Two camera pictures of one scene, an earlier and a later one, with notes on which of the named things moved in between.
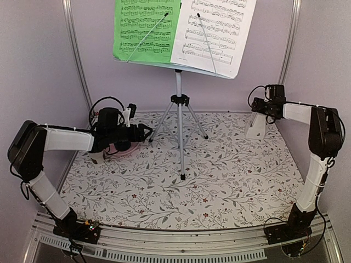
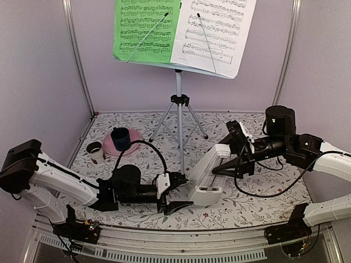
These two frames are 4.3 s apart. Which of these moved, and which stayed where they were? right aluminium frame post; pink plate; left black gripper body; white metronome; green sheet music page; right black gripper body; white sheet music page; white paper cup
Moved: left black gripper body; right black gripper body; white metronome
Stayed: pink plate; white sheet music page; right aluminium frame post; white paper cup; green sheet music page
